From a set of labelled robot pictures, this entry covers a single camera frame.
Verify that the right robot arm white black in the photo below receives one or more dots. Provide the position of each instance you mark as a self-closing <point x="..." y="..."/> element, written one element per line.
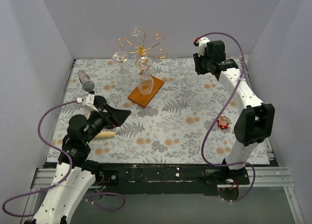
<point x="254" y="123"/>

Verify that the microphone on black stand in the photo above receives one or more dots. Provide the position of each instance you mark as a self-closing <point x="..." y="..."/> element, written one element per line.
<point x="87" y="84"/>

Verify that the round clear wine glass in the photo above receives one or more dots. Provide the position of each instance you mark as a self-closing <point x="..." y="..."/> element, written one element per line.
<point x="119" y="56"/>

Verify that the floral patterned table mat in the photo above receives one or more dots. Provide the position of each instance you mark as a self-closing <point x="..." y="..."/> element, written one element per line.
<point x="171" y="129"/>

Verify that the gold wire wine glass rack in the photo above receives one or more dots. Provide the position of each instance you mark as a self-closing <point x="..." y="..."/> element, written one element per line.
<point x="135" y="96"/>

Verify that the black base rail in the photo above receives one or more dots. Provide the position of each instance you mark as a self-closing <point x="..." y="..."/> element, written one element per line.
<point x="133" y="179"/>

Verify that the red owl toy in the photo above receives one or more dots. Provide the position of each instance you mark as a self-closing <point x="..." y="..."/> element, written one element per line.
<point x="223" y="122"/>

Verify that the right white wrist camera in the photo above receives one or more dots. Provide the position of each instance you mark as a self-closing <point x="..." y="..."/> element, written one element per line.
<point x="201" y="44"/>

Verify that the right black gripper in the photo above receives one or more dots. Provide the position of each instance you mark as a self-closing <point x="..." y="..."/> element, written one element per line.
<point x="196" y="65"/>

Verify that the wooden pestle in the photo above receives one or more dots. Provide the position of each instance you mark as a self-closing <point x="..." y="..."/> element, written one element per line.
<point x="105" y="134"/>

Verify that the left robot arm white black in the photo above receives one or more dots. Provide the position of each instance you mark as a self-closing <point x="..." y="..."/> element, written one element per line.
<point x="75" y="173"/>

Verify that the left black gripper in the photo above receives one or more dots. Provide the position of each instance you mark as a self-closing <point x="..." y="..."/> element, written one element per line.
<point x="110" y="117"/>

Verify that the ribbed clear wine glass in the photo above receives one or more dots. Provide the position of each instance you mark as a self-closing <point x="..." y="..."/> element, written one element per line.
<point x="124" y="77"/>

